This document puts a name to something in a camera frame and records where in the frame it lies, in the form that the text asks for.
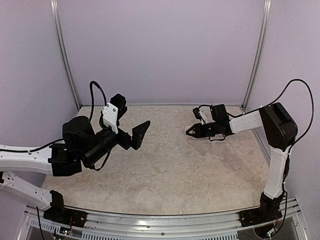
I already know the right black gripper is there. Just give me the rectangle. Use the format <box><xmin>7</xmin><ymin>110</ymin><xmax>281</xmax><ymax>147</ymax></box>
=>
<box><xmin>186</xmin><ymin>121</ymin><xmax>220</xmax><ymax>138</ymax></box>

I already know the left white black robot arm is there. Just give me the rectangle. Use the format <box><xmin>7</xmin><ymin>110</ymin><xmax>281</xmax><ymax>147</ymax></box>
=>
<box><xmin>0</xmin><ymin>116</ymin><xmax>151</xmax><ymax>223</ymax></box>

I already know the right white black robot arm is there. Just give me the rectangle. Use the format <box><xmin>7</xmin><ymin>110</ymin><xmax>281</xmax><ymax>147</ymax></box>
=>
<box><xmin>185</xmin><ymin>102</ymin><xmax>298</xmax><ymax>222</ymax></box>

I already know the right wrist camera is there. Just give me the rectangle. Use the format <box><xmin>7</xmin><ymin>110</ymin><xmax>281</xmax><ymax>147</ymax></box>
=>
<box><xmin>192</xmin><ymin>107</ymin><xmax>208</xmax><ymax>125</ymax></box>

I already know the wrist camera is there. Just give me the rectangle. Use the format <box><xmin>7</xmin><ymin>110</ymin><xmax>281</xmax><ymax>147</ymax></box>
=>
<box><xmin>99</xmin><ymin>93</ymin><xmax>128</xmax><ymax>134</ymax></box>
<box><xmin>192</xmin><ymin>107</ymin><xmax>208</xmax><ymax>125</ymax></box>

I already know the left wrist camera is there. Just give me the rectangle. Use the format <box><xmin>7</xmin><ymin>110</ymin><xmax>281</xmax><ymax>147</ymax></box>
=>
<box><xmin>99</xmin><ymin>93</ymin><xmax>128</xmax><ymax>134</ymax></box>

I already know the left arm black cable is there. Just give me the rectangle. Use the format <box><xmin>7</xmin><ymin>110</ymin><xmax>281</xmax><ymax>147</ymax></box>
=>
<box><xmin>0</xmin><ymin>80</ymin><xmax>112</xmax><ymax>172</ymax></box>

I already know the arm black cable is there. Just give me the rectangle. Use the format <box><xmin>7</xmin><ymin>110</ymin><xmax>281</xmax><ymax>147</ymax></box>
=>
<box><xmin>198</xmin><ymin>78</ymin><xmax>315</xmax><ymax>226</ymax></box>
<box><xmin>0</xmin><ymin>80</ymin><xmax>112</xmax><ymax>172</ymax></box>

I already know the front aluminium rail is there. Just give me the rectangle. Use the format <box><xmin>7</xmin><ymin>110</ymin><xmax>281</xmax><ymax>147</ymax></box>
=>
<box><xmin>23</xmin><ymin>197</ymin><xmax>305</xmax><ymax>240</ymax></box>

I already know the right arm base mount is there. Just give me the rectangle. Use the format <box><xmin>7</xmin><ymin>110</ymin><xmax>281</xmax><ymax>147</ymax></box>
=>
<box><xmin>238</xmin><ymin>192</ymin><xmax>285</xmax><ymax>227</ymax></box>

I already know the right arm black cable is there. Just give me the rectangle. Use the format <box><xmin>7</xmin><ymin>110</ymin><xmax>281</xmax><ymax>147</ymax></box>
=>
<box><xmin>198</xmin><ymin>78</ymin><xmax>315</xmax><ymax>226</ymax></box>

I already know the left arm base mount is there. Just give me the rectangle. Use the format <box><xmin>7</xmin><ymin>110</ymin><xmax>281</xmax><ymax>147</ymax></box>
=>
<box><xmin>43</xmin><ymin>190</ymin><xmax>88</xmax><ymax>228</ymax></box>

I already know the right aluminium post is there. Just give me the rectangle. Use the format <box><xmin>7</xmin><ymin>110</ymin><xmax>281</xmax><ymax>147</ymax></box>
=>
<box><xmin>241</xmin><ymin>0</ymin><xmax>272</xmax><ymax>111</ymax></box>

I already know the aluminium post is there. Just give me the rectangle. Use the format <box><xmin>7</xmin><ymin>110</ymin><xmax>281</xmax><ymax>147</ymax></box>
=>
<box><xmin>50</xmin><ymin>0</ymin><xmax>82</xmax><ymax>110</ymax></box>
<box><xmin>241</xmin><ymin>0</ymin><xmax>272</xmax><ymax>111</ymax></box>

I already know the left aluminium post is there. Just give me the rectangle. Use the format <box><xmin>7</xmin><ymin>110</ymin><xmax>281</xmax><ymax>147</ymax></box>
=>
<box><xmin>50</xmin><ymin>0</ymin><xmax>82</xmax><ymax>110</ymax></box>

